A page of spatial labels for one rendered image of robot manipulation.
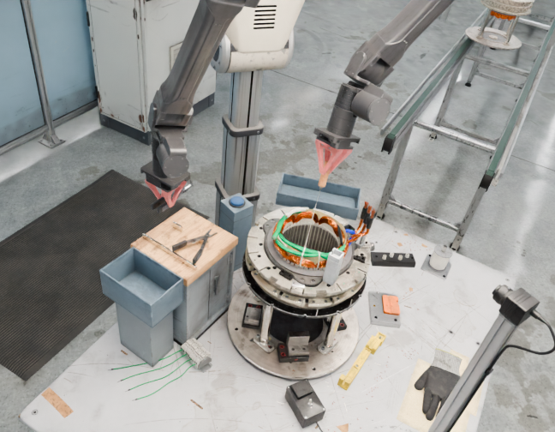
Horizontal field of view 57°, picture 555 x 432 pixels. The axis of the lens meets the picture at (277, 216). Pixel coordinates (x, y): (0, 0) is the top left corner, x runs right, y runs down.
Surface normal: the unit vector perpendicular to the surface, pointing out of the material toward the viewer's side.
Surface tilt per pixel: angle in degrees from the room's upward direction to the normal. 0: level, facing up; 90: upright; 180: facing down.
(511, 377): 0
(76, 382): 0
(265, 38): 90
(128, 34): 90
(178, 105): 117
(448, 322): 0
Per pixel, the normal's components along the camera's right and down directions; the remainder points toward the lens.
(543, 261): 0.11, -0.76
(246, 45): 0.40, 0.62
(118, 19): -0.48, 0.52
